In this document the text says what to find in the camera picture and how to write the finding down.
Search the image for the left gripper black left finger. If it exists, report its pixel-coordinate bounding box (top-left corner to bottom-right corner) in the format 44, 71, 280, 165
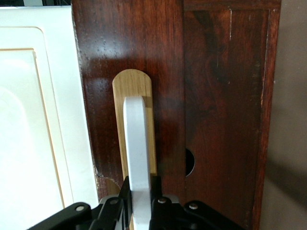
27, 176, 132, 230

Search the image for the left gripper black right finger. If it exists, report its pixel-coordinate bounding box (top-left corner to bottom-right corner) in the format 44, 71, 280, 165
150, 176, 245, 230

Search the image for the white drawer handle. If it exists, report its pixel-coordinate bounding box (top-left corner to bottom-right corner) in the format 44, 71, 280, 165
123, 95, 153, 230

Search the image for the light wooden handle backplate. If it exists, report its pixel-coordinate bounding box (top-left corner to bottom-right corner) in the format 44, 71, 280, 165
112, 69, 158, 230

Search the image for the dark wooden drawer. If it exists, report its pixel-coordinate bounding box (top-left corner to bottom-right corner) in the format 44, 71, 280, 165
71, 0, 187, 230
183, 0, 282, 230

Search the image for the white cabinet top box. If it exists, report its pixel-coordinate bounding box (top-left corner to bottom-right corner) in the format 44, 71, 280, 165
0, 6, 101, 230

